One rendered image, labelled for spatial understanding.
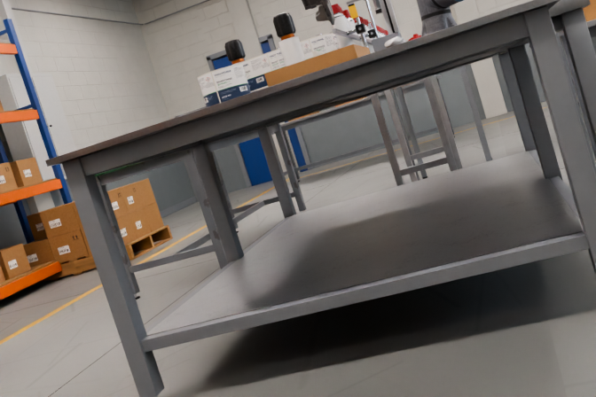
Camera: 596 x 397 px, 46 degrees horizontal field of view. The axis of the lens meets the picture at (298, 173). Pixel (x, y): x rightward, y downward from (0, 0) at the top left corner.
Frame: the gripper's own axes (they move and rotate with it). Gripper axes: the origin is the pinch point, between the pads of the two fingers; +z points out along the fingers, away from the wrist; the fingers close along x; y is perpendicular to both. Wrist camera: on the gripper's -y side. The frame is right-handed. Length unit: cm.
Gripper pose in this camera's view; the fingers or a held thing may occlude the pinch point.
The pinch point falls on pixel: (333, 20)
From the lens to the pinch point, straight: 254.6
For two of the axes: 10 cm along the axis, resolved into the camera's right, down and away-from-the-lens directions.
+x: -0.5, 6.0, -8.0
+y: -9.3, 2.7, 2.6
